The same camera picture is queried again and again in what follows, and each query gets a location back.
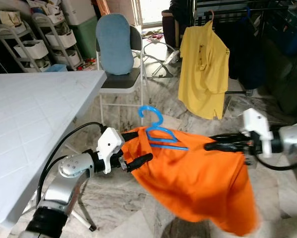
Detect yellow polo shirt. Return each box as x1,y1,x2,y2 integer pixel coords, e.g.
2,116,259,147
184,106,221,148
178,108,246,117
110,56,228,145
178,21,231,120

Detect green white storage drawers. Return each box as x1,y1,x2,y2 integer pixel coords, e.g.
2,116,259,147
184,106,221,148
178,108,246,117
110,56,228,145
62,0,100,60

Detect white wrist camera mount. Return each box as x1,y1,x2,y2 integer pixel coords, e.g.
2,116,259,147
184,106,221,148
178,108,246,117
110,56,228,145
96,127,125,175
242,108,274,158

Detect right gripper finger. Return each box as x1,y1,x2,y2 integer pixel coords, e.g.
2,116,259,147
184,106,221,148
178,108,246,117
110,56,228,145
212,134,249,143
204,141,249,152

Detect colourful floor clutter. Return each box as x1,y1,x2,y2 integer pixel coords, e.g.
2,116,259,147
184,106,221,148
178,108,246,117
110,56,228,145
144,29,164,41

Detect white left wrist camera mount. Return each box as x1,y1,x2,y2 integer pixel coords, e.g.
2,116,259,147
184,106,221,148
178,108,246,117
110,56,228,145
96,127,125,175

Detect navy blue garment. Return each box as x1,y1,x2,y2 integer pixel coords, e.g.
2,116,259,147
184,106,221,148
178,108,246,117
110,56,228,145
218,15,266,93

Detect white rolling shelf trolley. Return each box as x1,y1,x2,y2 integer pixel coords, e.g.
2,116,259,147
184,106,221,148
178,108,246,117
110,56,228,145
0,20,53,73
32,10,84,70

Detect blue oval cushion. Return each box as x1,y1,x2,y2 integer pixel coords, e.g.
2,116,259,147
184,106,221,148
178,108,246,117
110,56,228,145
95,13,136,76

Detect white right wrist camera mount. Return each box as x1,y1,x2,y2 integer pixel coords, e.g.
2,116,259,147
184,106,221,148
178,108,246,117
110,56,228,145
242,108,274,158

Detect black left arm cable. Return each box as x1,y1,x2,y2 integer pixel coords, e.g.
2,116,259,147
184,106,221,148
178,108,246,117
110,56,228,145
43,155,72,194
37,121,107,209

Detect blue plastic bin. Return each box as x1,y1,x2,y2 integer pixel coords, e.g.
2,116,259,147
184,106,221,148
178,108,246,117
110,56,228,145
42,63,69,73

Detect orange shirt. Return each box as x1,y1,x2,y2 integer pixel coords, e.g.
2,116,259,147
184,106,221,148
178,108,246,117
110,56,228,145
121,126,261,237

